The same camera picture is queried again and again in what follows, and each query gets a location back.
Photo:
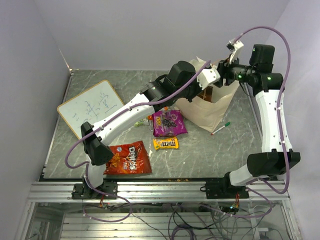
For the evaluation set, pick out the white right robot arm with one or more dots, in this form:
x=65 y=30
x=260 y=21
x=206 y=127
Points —
x=277 y=155

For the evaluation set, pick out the yellow framed whiteboard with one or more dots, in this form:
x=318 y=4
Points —
x=92 y=105

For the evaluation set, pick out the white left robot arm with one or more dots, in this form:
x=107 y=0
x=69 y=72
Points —
x=183 y=81

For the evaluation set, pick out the red Doritos bag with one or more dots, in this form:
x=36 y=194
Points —
x=128 y=159

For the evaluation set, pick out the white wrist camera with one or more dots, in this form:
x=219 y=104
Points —
x=208 y=77
x=235 y=48

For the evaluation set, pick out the small light green packet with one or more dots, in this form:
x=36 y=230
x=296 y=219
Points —
x=142 y=122

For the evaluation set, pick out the brown snack bag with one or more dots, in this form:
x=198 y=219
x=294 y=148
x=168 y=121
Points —
x=206 y=94

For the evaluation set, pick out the yellow M&M's packet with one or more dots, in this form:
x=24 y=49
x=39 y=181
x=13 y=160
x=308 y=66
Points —
x=165 y=143

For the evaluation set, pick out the aluminium table frame rail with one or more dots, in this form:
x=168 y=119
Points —
x=145 y=192

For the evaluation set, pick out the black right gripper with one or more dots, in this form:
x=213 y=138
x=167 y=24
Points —
x=224 y=68

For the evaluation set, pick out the purple grape candy bag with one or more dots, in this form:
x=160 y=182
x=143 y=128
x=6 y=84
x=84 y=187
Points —
x=168 y=123

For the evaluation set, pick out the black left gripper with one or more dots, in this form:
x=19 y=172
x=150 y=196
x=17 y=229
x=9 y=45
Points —
x=199 y=90

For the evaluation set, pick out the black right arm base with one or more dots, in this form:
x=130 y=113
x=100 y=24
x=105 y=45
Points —
x=221 y=188

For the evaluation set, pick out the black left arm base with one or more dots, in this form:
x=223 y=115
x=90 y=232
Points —
x=82 y=191

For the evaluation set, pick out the beige paper bag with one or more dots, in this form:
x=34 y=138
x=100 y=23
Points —
x=207 y=115

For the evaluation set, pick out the orange snack packet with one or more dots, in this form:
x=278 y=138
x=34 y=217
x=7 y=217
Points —
x=150 y=117

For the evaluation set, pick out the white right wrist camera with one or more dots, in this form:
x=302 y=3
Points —
x=235 y=48

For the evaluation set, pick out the red green marker pen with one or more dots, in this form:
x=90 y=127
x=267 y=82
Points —
x=220 y=128

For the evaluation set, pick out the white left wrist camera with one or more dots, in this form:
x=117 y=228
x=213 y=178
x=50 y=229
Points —
x=208 y=77

